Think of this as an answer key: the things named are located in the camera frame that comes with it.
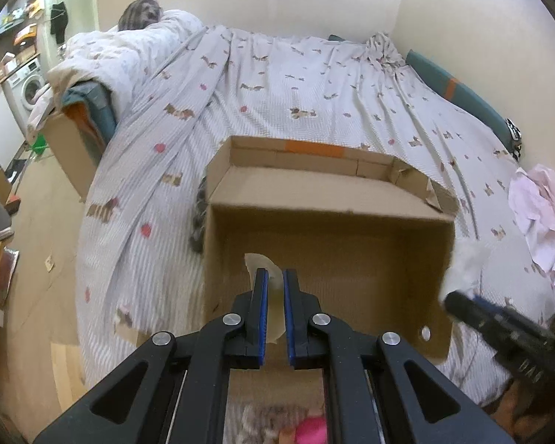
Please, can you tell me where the lace trimmed scrunchie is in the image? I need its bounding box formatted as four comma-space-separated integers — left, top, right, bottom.
235, 404, 307, 443

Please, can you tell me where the pink plush toy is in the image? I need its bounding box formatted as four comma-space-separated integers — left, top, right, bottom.
293, 416, 328, 444

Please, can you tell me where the white sock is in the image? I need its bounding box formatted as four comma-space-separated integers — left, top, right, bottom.
438, 238, 490, 307

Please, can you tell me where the dark striped knit cloth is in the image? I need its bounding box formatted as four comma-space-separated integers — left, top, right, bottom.
189, 176, 207, 253

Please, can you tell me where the pink ruffled cloth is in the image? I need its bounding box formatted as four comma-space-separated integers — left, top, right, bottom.
508, 164, 555, 292

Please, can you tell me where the open cardboard box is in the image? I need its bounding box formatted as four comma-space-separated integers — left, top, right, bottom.
203, 137, 459, 362

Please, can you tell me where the checkered dog print bedspread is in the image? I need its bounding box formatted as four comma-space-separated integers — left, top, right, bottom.
75, 22, 555, 444

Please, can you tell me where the teal pillow with orange stripe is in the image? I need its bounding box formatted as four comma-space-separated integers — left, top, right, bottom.
406, 50, 522, 161

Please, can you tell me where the cardboard box beside bed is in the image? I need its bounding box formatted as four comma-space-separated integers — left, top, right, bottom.
42, 112, 97, 202

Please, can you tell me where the green dustpan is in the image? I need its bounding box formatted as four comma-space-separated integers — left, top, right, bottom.
31, 133, 49, 157

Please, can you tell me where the white folded duvet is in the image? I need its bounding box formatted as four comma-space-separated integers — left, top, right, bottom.
26, 9, 205, 134

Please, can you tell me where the white washing machine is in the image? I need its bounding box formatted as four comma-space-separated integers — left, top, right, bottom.
3, 56, 46, 130

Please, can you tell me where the grey striped knit hat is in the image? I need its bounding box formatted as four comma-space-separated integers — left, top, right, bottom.
117, 0, 163, 31

